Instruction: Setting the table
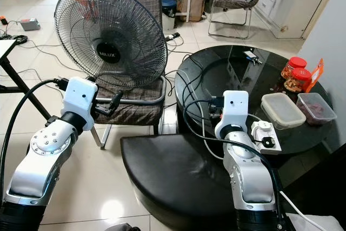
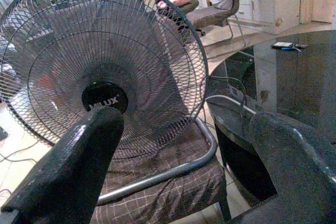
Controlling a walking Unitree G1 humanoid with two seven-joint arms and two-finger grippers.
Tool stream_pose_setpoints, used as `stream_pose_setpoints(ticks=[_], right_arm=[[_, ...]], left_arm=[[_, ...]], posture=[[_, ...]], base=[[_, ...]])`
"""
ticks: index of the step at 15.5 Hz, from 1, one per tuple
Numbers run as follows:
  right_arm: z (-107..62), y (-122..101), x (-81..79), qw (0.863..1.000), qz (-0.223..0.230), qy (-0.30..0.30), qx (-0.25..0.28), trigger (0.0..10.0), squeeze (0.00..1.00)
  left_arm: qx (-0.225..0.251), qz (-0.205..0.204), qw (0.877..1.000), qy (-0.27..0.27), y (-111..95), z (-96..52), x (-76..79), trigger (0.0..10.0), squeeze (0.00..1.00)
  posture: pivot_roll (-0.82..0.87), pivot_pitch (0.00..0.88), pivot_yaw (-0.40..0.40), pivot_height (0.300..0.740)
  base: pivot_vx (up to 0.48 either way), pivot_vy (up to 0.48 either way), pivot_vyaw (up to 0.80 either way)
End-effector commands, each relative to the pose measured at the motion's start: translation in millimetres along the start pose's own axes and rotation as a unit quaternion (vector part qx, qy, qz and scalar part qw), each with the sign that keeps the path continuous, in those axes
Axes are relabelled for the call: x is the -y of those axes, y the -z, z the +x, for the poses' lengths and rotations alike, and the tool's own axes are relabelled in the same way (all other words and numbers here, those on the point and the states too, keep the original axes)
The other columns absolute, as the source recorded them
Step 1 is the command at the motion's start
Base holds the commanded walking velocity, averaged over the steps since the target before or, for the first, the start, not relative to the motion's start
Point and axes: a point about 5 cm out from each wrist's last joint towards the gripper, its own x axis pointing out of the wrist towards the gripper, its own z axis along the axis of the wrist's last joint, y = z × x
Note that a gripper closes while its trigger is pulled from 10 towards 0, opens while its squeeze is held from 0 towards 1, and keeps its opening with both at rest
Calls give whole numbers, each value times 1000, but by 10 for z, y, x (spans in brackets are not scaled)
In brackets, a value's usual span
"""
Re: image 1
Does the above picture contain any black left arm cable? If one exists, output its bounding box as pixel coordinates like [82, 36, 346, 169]
[0, 78, 68, 194]

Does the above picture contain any black leather stool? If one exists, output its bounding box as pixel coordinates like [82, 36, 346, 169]
[120, 133, 256, 231]

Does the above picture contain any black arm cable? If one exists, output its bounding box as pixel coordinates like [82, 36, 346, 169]
[0, 78, 68, 194]
[183, 99, 286, 227]

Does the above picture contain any metal chair with plaid cushion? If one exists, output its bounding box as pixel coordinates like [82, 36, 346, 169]
[84, 76, 168, 150]

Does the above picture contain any black coiled floor cable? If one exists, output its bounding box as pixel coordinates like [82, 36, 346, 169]
[8, 34, 29, 46]

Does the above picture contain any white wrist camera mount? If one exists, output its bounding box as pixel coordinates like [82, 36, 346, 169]
[215, 90, 250, 140]
[62, 77, 99, 132]

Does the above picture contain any small white black gadget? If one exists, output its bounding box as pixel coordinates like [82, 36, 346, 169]
[243, 50, 263, 64]

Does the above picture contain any plastic container with red food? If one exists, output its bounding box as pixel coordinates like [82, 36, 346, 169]
[296, 93, 337, 126]

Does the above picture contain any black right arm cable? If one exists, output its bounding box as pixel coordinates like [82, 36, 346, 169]
[183, 99, 286, 227]

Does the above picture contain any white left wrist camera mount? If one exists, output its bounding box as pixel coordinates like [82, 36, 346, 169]
[62, 77, 99, 132]

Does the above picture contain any black floor socket block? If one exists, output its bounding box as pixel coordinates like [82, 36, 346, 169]
[164, 32, 181, 42]

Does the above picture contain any clear lidded plastic container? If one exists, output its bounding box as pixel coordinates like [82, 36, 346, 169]
[261, 92, 308, 130]

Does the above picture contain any blue bin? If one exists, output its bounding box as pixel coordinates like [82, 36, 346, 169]
[162, 0, 178, 18]

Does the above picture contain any black round glass table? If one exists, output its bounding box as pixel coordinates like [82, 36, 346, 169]
[174, 45, 331, 157]

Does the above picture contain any grey box device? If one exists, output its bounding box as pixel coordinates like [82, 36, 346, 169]
[19, 17, 41, 31]

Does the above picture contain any white power strip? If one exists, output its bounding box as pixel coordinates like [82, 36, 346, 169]
[250, 120, 283, 155]

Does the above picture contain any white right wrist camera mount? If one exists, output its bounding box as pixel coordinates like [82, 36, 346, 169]
[215, 90, 250, 140]

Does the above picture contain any red-lidded snack jar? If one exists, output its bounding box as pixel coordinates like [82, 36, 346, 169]
[284, 68, 313, 94]
[281, 56, 308, 80]

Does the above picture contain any black wire-cage electric fan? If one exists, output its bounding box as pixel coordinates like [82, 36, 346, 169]
[54, 0, 168, 90]

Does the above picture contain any orange packet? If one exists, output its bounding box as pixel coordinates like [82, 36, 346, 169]
[306, 58, 324, 94]

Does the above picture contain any white cable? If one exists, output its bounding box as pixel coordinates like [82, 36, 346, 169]
[196, 116, 229, 161]

